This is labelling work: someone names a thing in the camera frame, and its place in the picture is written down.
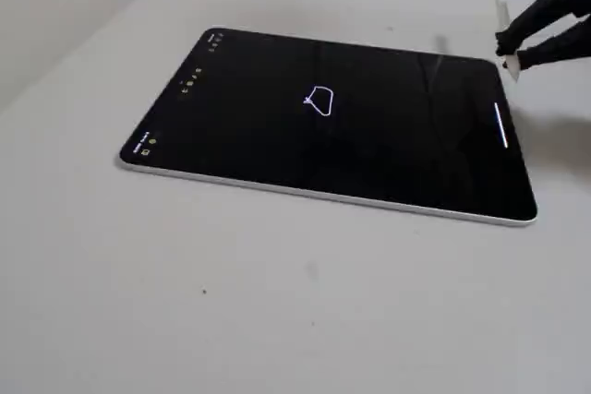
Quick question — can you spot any white stylus pencil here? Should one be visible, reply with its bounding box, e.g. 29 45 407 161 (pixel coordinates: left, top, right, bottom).
491 0 523 85

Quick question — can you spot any black screen silver tablet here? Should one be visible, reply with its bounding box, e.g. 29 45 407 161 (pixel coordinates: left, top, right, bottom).
117 27 539 230

